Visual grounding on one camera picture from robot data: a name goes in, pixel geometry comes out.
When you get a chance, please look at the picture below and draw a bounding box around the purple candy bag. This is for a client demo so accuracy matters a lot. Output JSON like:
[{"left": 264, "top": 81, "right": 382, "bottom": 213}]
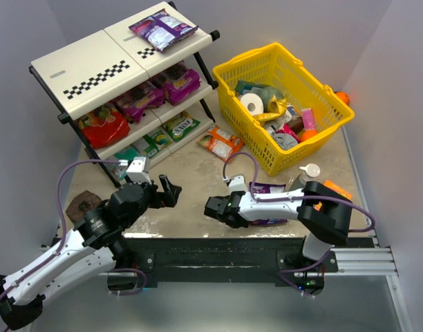
[
  {"left": 250, "top": 182, "right": 288, "bottom": 226},
  {"left": 129, "top": 9, "right": 198, "bottom": 52}
]

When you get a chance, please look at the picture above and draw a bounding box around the teal candy bag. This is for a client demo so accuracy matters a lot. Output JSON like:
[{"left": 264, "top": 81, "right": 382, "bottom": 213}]
[{"left": 106, "top": 145, "right": 142, "bottom": 181}]

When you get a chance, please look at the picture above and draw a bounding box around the green lime candy bag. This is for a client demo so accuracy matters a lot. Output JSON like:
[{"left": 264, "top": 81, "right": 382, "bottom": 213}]
[{"left": 132, "top": 127, "right": 173, "bottom": 158}]

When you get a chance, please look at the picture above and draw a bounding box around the orange candy bag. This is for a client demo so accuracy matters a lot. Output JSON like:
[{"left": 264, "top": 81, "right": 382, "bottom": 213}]
[{"left": 197, "top": 124, "right": 244, "bottom": 162}]

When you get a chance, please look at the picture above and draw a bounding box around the green fruit candy bag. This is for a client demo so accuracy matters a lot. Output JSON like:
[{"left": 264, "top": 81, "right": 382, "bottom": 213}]
[{"left": 162, "top": 111, "right": 200, "bottom": 142}]

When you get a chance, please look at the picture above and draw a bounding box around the red fruit candy bag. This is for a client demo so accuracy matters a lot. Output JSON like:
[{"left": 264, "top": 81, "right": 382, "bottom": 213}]
[{"left": 75, "top": 102, "right": 130, "bottom": 149}]

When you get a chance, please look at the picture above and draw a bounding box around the magenta grape candy bag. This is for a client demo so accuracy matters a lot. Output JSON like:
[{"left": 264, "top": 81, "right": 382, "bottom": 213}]
[{"left": 150, "top": 62, "right": 200, "bottom": 105}]

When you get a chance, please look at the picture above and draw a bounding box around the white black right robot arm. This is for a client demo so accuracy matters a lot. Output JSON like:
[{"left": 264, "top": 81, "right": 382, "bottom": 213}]
[{"left": 204, "top": 181, "right": 353, "bottom": 261}]

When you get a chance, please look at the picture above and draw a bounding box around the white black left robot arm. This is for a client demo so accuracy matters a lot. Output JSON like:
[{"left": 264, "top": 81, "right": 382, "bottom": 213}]
[{"left": 0, "top": 175, "right": 182, "bottom": 331}]

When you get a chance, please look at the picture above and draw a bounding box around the cream black tiered shelf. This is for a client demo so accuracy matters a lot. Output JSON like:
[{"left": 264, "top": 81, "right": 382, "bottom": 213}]
[{"left": 28, "top": 1, "right": 221, "bottom": 190}]

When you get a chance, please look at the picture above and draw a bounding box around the green brown round tin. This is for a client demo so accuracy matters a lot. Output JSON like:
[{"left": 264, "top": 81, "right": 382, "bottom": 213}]
[{"left": 66, "top": 190, "right": 102, "bottom": 224}]

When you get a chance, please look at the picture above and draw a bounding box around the clear pump soap bottle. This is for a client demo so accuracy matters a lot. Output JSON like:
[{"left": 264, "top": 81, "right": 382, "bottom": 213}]
[{"left": 289, "top": 163, "right": 321, "bottom": 191}]

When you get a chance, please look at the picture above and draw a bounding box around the orange sponge box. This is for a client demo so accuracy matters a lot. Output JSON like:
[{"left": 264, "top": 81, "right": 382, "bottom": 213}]
[{"left": 323, "top": 180, "right": 352, "bottom": 200}]

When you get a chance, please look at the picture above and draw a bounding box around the orange fruit in basket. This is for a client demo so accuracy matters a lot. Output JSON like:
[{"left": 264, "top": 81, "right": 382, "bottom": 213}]
[{"left": 301, "top": 129, "right": 318, "bottom": 142}]

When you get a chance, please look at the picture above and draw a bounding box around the white toilet paper roll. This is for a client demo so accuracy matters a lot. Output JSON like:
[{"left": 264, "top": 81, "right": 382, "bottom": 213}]
[{"left": 239, "top": 93, "right": 264, "bottom": 116}]

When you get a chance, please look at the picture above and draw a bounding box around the gold foil bag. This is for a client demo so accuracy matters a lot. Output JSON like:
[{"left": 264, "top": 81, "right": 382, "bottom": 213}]
[{"left": 253, "top": 95, "right": 288, "bottom": 122}]

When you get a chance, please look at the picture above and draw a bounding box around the pink box in basket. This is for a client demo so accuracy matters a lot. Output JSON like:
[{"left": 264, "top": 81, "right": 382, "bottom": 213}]
[{"left": 301, "top": 108, "right": 317, "bottom": 131}]

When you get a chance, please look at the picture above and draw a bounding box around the yellow plastic shopping basket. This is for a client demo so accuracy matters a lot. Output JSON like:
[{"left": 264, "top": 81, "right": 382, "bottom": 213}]
[{"left": 213, "top": 42, "right": 355, "bottom": 176}]

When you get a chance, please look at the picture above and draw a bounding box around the orange ball behind basket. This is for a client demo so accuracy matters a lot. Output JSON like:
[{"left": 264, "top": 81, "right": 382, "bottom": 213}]
[{"left": 335, "top": 91, "right": 350, "bottom": 105}]

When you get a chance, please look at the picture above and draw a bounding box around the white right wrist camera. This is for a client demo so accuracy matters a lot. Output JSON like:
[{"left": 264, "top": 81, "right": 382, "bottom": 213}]
[{"left": 223, "top": 174, "right": 249, "bottom": 196}]

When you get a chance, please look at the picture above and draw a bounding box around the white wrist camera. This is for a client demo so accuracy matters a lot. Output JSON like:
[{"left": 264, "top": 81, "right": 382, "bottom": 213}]
[
  {"left": 119, "top": 156, "right": 152, "bottom": 184},
  {"left": 223, "top": 174, "right": 249, "bottom": 196}
]

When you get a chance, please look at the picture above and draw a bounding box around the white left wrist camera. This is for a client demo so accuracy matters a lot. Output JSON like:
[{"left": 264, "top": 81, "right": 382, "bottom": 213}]
[{"left": 119, "top": 156, "right": 152, "bottom": 184}]

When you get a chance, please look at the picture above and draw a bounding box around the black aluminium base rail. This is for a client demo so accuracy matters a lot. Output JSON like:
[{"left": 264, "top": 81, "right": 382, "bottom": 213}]
[{"left": 118, "top": 237, "right": 397, "bottom": 295}]

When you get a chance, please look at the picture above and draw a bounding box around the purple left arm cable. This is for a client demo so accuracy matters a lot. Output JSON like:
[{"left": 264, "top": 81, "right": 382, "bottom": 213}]
[{"left": 0, "top": 158, "right": 128, "bottom": 329}]

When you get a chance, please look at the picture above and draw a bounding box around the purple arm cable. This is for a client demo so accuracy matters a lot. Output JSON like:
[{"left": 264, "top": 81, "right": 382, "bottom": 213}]
[
  {"left": 222, "top": 151, "right": 375, "bottom": 295},
  {"left": 0, "top": 158, "right": 128, "bottom": 329}
]

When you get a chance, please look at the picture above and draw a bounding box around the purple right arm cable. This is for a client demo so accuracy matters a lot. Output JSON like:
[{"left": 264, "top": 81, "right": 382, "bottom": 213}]
[{"left": 222, "top": 151, "right": 375, "bottom": 295}]

